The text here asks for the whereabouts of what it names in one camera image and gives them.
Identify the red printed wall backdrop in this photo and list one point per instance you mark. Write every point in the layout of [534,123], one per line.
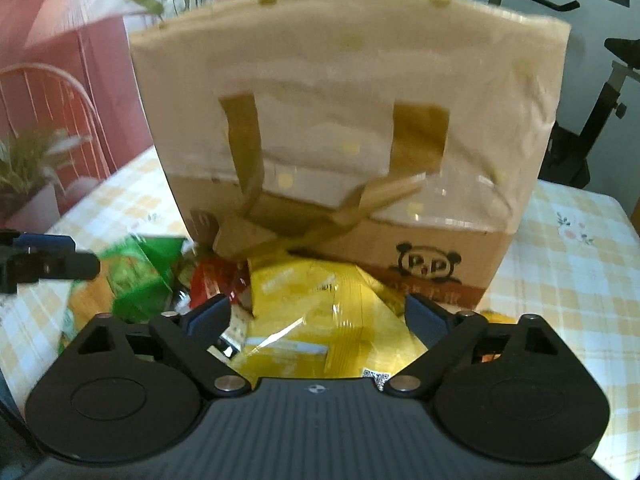
[60,60]

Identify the potted green plant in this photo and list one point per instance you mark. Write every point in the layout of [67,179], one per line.
[30,170]

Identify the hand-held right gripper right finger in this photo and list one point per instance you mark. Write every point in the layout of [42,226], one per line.
[422,321]

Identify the red snack packet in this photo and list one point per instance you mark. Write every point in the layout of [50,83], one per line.
[217,280]

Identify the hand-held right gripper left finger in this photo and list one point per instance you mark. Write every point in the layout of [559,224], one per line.
[207,319]

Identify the brown cardboard box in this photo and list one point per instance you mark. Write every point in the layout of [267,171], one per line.
[440,255]

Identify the black exercise bike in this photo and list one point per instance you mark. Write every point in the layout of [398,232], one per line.
[590,135]

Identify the green snack packet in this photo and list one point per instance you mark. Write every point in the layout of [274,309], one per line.
[137,275]

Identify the large yellow snack packet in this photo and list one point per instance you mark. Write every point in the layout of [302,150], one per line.
[320,305]

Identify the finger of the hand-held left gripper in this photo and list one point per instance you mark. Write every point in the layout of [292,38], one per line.
[45,243]
[60,266]

